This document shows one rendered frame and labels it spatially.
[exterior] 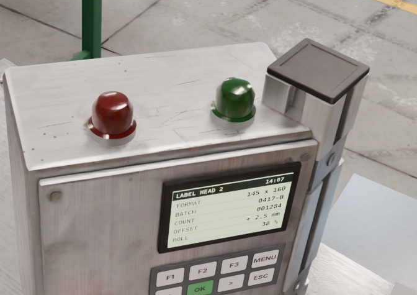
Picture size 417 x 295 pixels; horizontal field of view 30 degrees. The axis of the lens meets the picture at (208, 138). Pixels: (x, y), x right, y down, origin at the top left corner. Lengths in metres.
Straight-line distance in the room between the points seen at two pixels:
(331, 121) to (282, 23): 2.98
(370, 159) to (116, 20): 1.22
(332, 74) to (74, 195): 0.16
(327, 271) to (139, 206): 0.84
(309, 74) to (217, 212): 0.09
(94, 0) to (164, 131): 2.22
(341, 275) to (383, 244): 0.11
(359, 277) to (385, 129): 1.73
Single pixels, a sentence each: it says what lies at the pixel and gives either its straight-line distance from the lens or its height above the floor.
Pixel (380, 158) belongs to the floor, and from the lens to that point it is 2.80.
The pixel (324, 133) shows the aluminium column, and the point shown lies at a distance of 0.44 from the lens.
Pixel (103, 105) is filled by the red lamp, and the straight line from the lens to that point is 0.41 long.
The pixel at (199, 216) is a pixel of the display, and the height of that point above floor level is 1.43.
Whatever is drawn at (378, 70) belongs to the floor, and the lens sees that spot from 3.25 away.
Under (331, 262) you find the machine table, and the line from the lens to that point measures 1.26.
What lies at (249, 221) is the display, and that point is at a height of 1.42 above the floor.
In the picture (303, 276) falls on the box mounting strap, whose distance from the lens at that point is 0.57.
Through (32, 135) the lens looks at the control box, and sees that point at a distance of 0.42.
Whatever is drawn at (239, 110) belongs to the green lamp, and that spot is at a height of 1.49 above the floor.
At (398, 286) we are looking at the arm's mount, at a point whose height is 0.93.
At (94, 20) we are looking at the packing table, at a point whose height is 0.33.
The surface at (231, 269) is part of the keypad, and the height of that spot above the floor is 1.37.
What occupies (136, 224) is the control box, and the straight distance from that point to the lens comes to 0.44.
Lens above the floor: 1.75
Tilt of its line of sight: 40 degrees down
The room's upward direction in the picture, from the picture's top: 8 degrees clockwise
